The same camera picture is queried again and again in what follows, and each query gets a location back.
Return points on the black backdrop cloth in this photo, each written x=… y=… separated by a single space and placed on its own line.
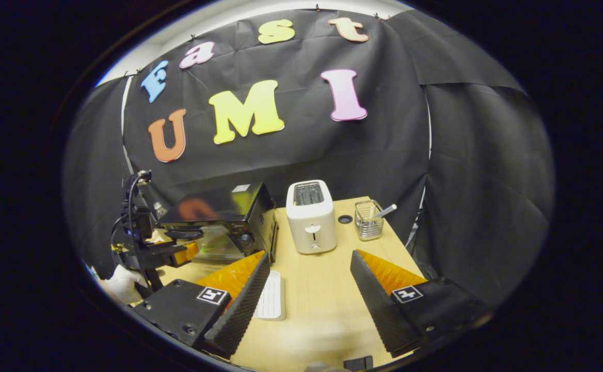
x=374 y=144

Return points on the white rectangular tray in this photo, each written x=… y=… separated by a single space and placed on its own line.
x=271 y=297

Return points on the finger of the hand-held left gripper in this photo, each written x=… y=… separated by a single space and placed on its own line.
x=185 y=253
x=185 y=235

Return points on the black electric oven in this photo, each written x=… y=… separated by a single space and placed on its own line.
x=229 y=212

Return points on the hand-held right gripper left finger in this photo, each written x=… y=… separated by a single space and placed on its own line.
x=239 y=310

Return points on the black table clamp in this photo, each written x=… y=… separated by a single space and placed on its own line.
x=358 y=363

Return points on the clear ribbed glass holder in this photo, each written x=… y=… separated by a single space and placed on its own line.
x=368 y=225

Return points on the white toaster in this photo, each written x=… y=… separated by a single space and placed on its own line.
x=311 y=222

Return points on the clear plastic water bottle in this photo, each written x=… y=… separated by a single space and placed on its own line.
x=160 y=209

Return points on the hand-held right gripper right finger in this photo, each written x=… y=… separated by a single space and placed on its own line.
x=379 y=305

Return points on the black round table grommet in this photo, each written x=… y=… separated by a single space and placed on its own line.
x=345 y=219

